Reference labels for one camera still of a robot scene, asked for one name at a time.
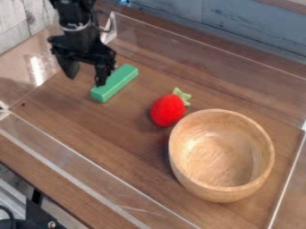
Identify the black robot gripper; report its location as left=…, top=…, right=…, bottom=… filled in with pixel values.
left=49, top=26, right=117, bottom=87

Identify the green rectangular block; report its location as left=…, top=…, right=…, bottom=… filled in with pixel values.
left=90, top=64, right=139, bottom=103

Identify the brown wooden bowl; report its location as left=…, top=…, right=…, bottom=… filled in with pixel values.
left=169, top=108, right=276, bottom=203

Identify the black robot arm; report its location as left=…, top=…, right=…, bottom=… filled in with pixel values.
left=49, top=0, right=117, bottom=87

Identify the red toy strawberry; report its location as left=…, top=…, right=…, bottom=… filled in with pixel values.
left=150, top=88, right=193, bottom=127

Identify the clear acrylic front barrier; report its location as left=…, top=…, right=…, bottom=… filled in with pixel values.
left=0, top=100, right=201, bottom=229

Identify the black clamp with screw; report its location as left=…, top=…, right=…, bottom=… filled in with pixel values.
left=26, top=199, right=67, bottom=229

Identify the black cable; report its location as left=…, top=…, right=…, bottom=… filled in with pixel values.
left=0, top=205, right=18, bottom=229

